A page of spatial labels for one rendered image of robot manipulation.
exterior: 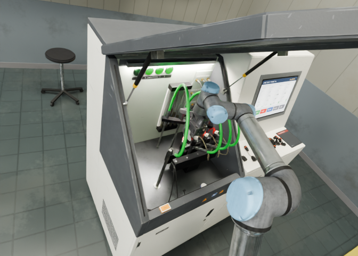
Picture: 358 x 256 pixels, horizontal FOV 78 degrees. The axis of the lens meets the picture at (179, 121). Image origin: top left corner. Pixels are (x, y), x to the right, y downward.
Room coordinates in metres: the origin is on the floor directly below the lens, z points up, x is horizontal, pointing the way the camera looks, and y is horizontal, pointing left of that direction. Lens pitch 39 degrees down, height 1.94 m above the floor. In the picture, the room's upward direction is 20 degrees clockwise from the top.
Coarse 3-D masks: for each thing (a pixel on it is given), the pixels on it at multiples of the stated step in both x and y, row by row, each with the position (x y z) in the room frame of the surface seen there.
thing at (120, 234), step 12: (108, 180) 0.73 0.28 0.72; (96, 192) 0.86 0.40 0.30; (108, 192) 0.72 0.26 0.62; (96, 204) 0.85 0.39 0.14; (108, 204) 0.70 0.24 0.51; (120, 204) 0.60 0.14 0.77; (108, 216) 0.68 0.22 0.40; (120, 216) 0.58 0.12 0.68; (108, 228) 0.66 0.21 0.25; (120, 228) 0.56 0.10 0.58; (108, 240) 0.64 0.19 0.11; (120, 240) 0.54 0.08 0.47; (132, 240) 0.47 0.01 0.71; (120, 252) 0.51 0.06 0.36; (132, 252) 0.46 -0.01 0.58
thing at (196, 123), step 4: (196, 116) 0.84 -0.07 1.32; (200, 116) 0.83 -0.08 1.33; (204, 116) 0.86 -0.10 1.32; (192, 120) 0.86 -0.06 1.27; (196, 120) 0.85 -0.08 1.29; (200, 120) 0.83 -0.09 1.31; (204, 120) 0.83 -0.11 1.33; (192, 124) 0.83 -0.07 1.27; (196, 124) 0.84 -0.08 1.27; (200, 124) 0.82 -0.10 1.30; (204, 124) 0.87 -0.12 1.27; (192, 128) 0.84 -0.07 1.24; (196, 128) 0.81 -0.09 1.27; (200, 128) 0.83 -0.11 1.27; (204, 128) 0.84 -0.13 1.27; (192, 132) 0.83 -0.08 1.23; (196, 132) 0.82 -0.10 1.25; (200, 132) 0.84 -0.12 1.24; (204, 132) 0.86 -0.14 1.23
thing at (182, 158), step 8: (176, 152) 0.90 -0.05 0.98; (184, 152) 0.93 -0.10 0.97; (192, 152) 0.98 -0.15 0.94; (200, 152) 0.97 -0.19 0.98; (216, 152) 1.04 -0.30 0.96; (168, 160) 0.86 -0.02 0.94; (176, 160) 0.84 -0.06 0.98; (184, 160) 0.86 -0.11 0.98; (192, 160) 0.90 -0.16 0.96; (200, 160) 0.96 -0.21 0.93; (176, 168) 0.83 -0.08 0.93; (184, 168) 0.91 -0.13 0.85; (192, 168) 0.93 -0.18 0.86
